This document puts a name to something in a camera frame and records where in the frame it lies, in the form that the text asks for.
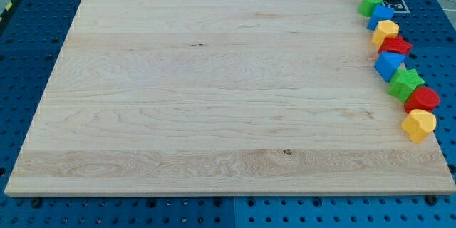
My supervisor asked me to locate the green cylinder block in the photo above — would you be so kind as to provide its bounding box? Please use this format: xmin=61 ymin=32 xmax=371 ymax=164
xmin=358 ymin=0 xmax=383 ymax=17

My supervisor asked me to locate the blue cube block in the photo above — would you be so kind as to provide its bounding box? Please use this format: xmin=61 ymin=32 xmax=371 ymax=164
xmin=366 ymin=4 xmax=395 ymax=31

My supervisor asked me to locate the light wooden board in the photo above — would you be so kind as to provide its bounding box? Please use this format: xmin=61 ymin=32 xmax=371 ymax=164
xmin=5 ymin=0 xmax=455 ymax=197

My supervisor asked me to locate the blue triangle block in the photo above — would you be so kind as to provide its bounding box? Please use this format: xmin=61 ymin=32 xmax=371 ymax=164
xmin=374 ymin=51 xmax=405 ymax=82

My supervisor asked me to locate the yellow hexagon block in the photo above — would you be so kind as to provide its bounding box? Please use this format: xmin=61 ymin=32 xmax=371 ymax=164
xmin=371 ymin=20 xmax=399 ymax=48

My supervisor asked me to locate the green star block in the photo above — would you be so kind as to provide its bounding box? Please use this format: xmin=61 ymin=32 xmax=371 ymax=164
xmin=388 ymin=68 xmax=425 ymax=103

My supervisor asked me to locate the red star block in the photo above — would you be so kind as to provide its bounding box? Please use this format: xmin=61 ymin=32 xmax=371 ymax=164
xmin=378 ymin=36 xmax=413 ymax=56

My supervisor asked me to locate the yellow heart block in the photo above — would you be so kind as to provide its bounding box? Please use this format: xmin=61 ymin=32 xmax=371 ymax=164
xmin=401 ymin=109 xmax=437 ymax=144

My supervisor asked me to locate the red cylinder block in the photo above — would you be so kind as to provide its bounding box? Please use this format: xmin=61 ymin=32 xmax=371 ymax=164
xmin=404 ymin=86 xmax=440 ymax=113

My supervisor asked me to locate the white fiducial marker tag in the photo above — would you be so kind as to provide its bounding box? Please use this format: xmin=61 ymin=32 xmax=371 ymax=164
xmin=382 ymin=0 xmax=410 ymax=14

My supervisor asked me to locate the black bolt left front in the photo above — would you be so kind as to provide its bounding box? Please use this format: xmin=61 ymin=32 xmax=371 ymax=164
xmin=30 ymin=197 xmax=43 ymax=209

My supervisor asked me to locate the black bolt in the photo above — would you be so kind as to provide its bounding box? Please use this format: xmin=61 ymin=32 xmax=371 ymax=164
xmin=425 ymin=195 xmax=438 ymax=206
xmin=30 ymin=197 xmax=43 ymax=209

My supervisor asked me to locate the black bolt right front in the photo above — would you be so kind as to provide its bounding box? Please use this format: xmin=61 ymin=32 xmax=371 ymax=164
xmin=425 ymin=195 xmax=438 ymax=206

